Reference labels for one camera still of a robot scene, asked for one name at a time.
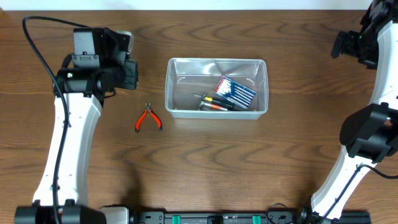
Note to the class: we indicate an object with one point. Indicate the black yellow handled screwdriver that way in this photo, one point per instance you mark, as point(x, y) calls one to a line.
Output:
point(215, 101)

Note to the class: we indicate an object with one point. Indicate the claw hammer orange black handle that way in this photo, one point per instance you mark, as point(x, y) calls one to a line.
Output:
point(203, 104)

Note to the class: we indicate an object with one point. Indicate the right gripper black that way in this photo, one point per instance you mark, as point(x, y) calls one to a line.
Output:
point(347, 48)

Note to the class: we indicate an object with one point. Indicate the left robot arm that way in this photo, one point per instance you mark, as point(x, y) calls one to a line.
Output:
point(100, 64)

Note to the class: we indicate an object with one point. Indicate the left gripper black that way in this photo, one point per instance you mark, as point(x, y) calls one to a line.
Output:
point(131, 74)

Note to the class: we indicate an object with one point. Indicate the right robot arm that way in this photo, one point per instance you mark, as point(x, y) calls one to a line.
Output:
point(370, 134)

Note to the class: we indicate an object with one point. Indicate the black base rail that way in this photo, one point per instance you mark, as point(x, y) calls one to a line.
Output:
point(273, 216)

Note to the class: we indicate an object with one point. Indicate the blue precision screwdriver set case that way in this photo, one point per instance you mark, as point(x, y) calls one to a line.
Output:
point(235, 92)

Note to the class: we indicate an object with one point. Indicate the clear plastic container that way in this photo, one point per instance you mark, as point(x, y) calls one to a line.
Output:
point(186, 76)

